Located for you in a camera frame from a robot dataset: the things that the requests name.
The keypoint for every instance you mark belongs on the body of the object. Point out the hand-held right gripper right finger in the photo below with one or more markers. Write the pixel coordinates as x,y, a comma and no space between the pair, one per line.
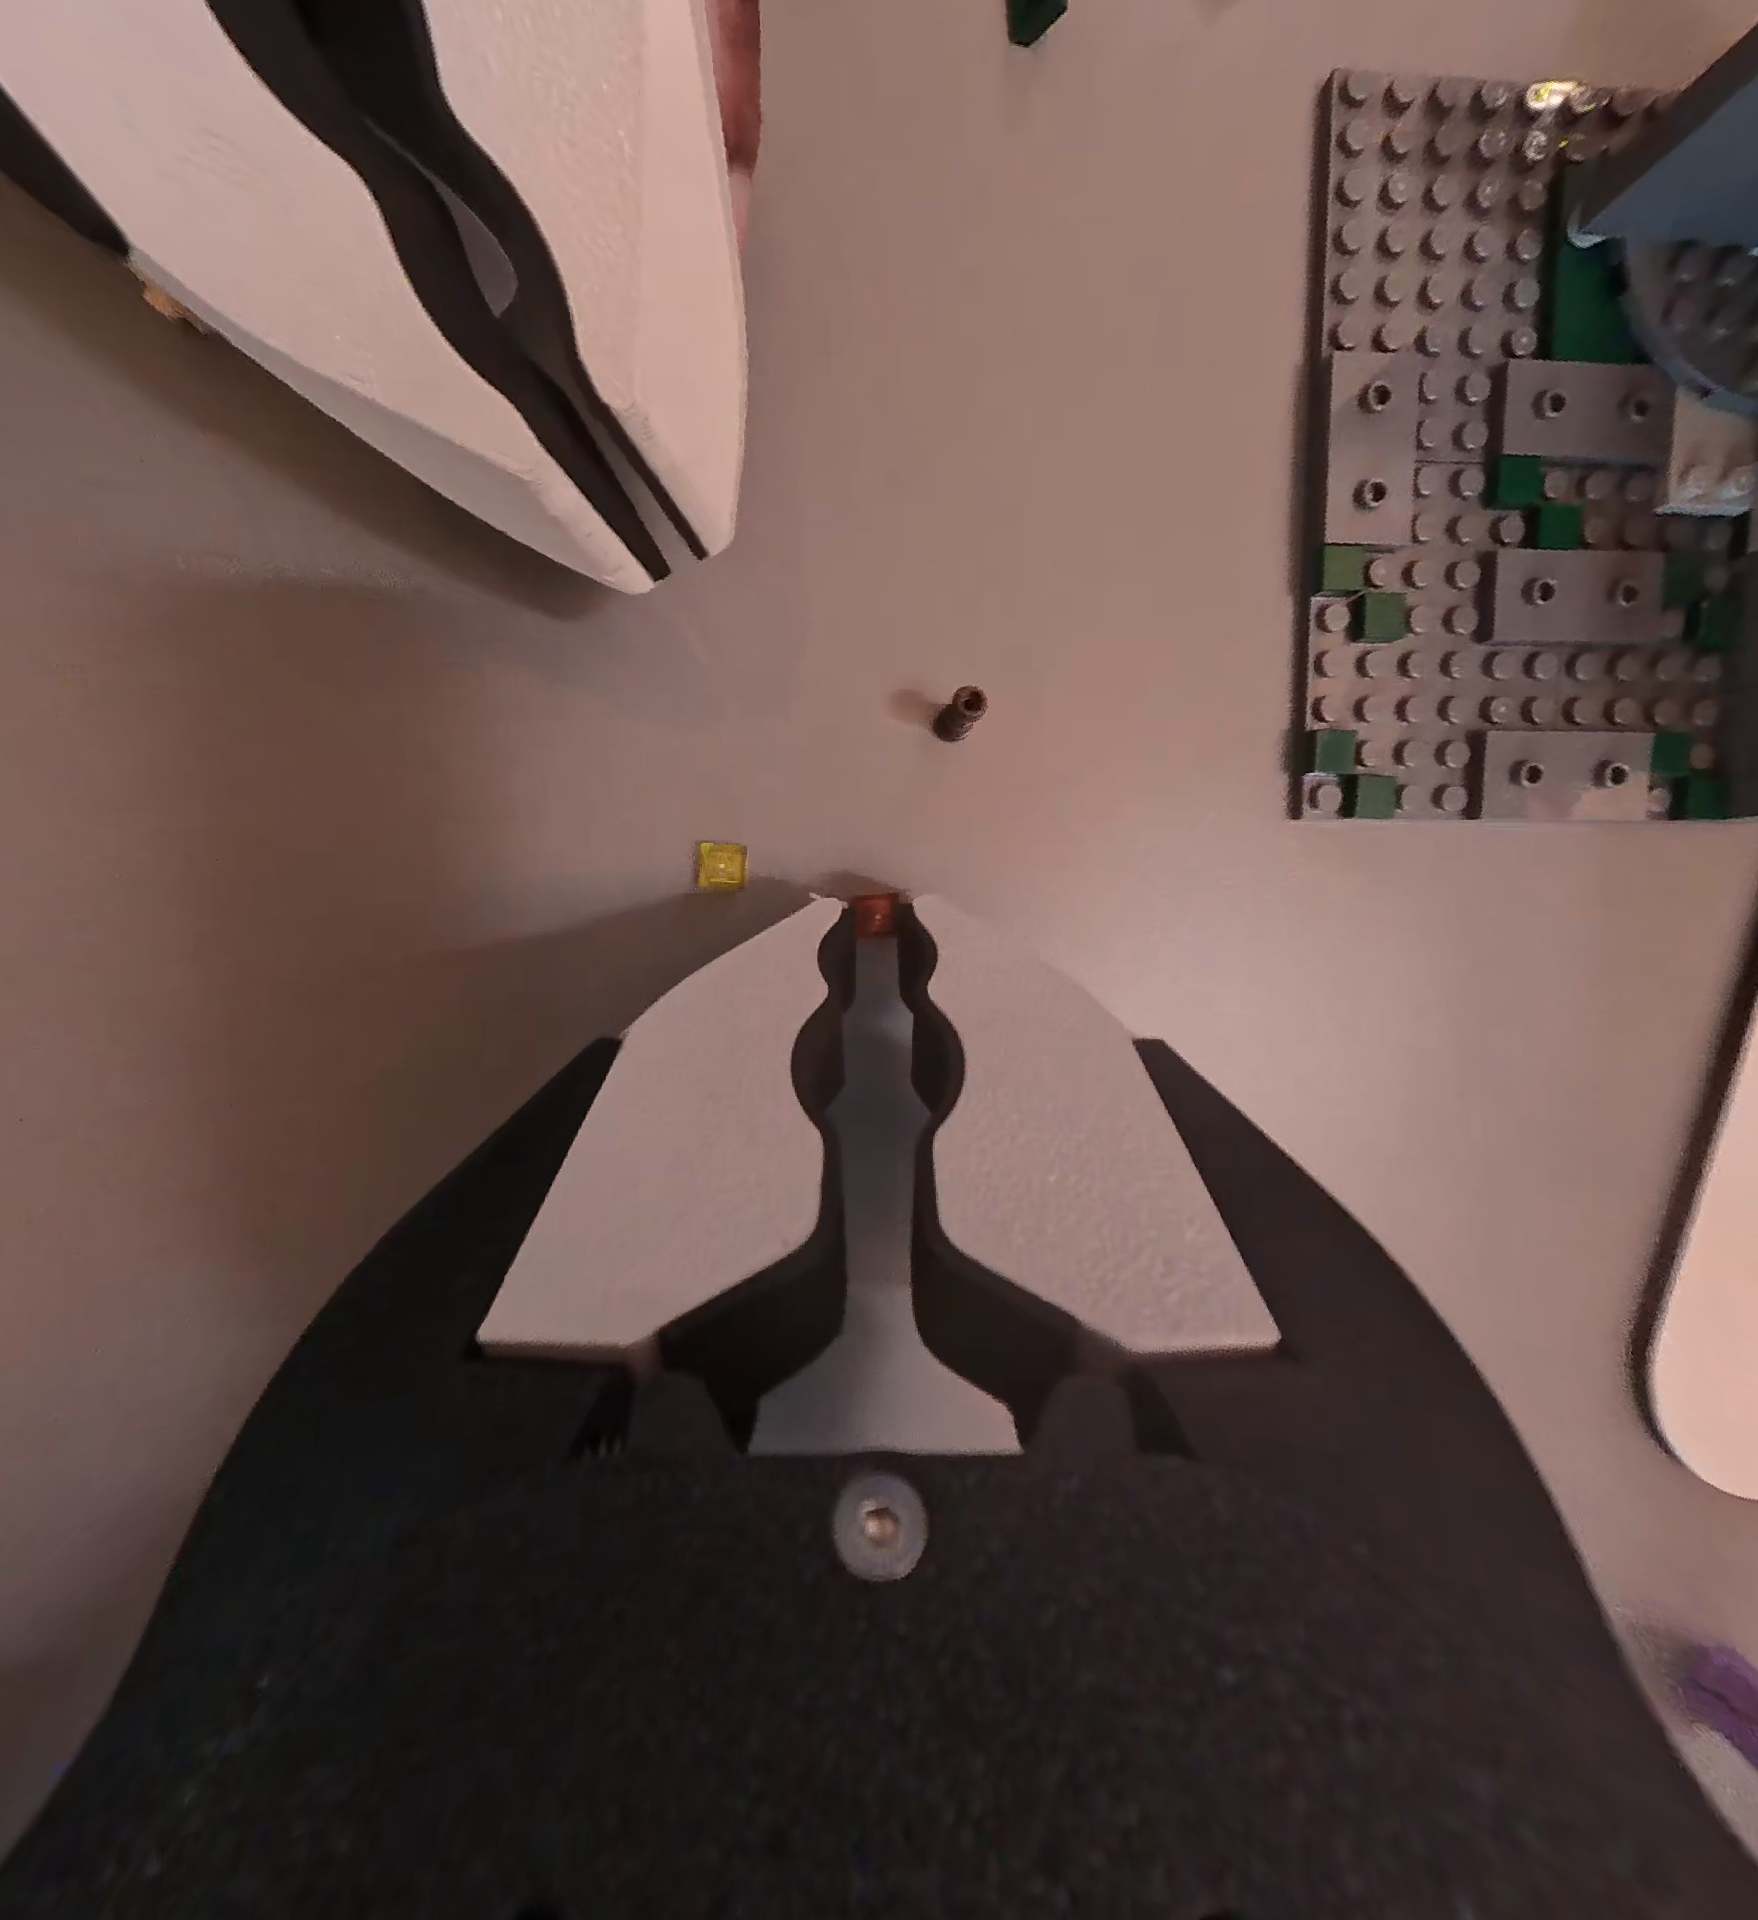
1089,1185

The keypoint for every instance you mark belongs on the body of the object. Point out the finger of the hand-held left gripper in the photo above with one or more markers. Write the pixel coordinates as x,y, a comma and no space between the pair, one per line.
623,196
294,300

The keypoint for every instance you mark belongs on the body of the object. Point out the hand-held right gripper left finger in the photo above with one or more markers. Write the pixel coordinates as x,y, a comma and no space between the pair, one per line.
670,1170

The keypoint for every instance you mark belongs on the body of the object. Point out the small orange brown toy piece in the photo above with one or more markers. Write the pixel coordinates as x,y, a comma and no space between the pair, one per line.
875,913

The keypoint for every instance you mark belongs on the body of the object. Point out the small black toy pin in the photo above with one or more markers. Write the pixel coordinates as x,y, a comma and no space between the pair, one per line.
958,715

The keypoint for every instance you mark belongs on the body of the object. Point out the small tan toy piece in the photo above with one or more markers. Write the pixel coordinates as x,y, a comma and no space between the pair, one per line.
171,305

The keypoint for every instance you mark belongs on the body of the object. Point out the small clear yellow toy stud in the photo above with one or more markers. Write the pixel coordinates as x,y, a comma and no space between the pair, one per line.
723,870

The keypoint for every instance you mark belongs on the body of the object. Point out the dark green flat toy brick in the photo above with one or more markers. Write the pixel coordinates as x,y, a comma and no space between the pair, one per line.
1037,21

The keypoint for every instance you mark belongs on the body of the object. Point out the white paper sheet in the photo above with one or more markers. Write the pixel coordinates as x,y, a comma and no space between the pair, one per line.
1756,1231

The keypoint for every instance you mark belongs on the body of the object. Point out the grey toy brick building model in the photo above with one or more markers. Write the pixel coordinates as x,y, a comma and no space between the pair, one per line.
1434,450

